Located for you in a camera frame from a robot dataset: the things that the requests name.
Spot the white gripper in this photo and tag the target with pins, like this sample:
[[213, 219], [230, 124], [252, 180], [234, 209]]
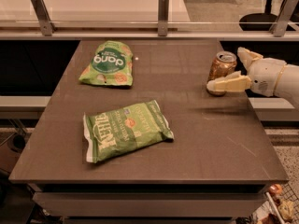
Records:
[[266, 76]]

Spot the orange soda can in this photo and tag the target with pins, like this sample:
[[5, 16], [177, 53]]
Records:
[[223, 64]]

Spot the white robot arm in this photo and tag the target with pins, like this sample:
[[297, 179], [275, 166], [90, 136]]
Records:
[[287, 86]]

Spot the black office chair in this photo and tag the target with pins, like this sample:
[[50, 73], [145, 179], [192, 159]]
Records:
[[259, 21]]

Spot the green Dang chips bag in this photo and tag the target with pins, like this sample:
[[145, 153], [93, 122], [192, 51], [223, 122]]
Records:
[[111, 65]]

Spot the green Kettle chips bag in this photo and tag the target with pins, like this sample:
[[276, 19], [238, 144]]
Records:
[[117, 132]]

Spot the glass partition panel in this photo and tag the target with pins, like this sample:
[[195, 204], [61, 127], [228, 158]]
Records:
[[204, 11]]

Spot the grey table drawer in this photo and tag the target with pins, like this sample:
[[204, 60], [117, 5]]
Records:
[[148, 205]]

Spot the right metal glass bracket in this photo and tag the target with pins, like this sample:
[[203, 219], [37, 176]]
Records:
[[279, 27]]

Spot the metal glass bracket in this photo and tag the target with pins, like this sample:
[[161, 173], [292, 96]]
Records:
[[163, 11], [46, 26], [279, 27]]

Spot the middle metal glass bracket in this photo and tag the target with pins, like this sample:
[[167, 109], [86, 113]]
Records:
[[163, 11]]

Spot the white wire snack basket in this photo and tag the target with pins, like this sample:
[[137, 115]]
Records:
[[279, 208]]

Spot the left metal glass bracket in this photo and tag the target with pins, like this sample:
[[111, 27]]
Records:
[[46, 26]]

